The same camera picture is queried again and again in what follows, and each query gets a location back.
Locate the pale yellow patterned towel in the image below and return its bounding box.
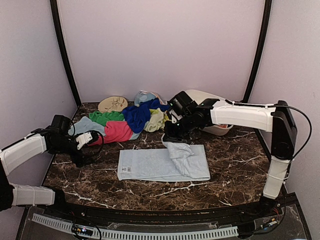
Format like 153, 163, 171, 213
144, 108, 170, 133

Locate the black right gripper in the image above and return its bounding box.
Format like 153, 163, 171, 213
163, 113, 196, 142

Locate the white slotted cable duct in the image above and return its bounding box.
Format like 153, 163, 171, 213
31, 213, 239, 240

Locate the light blue dotted towel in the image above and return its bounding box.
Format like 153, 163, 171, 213
133, 90, 167, 107

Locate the large pale blue towel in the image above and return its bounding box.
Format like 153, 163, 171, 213
117, 142, 211, 182

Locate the pink towel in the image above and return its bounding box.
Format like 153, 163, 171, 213
89, 121, 134, 146

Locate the green towel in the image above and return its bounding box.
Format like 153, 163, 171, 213
89, 111, 125, 127

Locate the black right frame post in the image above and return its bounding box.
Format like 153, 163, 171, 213
242, 0, 272, 103

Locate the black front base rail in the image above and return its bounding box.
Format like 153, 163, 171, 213
45, 200, 279, 224

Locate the black left frame post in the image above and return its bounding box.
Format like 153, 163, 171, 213
49, 0, 82, 107

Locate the black frame post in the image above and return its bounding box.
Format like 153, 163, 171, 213
242, 0, 272, 103
49, 0, 82, 107

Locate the grey-blue towel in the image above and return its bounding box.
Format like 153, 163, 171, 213
68, 116, 140, 140

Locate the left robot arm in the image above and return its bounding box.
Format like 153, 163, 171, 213
0, 127, 98, 218

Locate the white plastic basin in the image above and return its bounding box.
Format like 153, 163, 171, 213
185, 89, 233, 136

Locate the beige bird-painted plate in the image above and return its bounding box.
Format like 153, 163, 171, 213
98, 96, 128, 113

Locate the royal blue towel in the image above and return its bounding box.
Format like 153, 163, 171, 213
121, 98, 170, 134

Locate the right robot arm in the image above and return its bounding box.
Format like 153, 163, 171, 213
163, 96, 297, 217

